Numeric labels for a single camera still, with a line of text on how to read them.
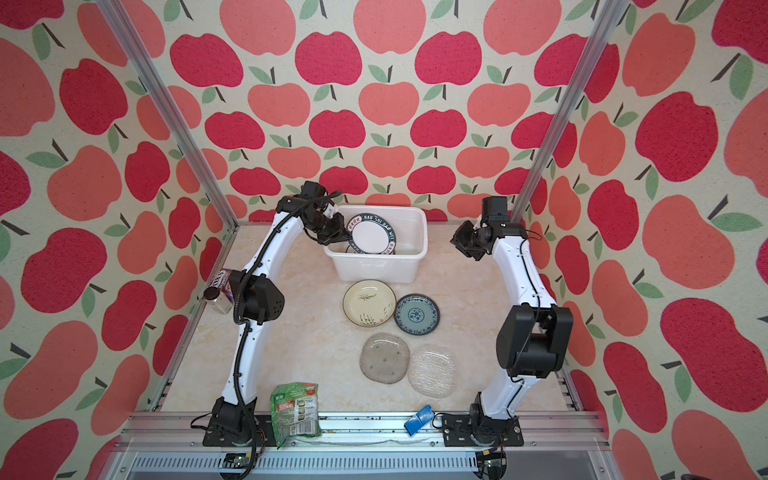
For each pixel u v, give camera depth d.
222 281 1.01
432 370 0.84
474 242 0.75
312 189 0.80
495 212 0.68
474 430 0.68
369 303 0.98
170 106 0.86
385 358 0.86
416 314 0.96
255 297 0.63
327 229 0.84
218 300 0.90
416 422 0.74
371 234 1.01
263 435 0.73
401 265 1.05
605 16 0.70
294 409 0.77
